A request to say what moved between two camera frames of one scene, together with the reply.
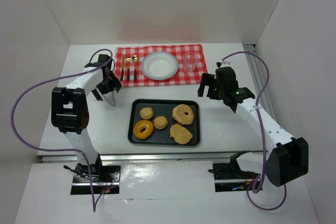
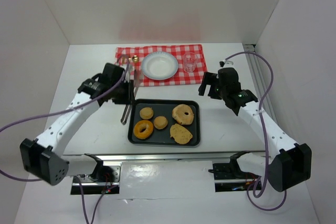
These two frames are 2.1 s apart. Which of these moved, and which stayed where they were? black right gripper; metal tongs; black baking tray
Moved: metal tongs
Stayed: black right gripper; black baking tray
